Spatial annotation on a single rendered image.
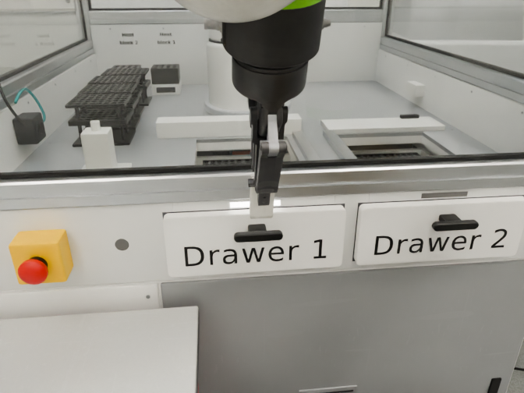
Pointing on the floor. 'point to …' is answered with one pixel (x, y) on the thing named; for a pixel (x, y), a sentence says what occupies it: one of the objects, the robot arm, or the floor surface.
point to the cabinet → (331, 326)
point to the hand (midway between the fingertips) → (262, 196)
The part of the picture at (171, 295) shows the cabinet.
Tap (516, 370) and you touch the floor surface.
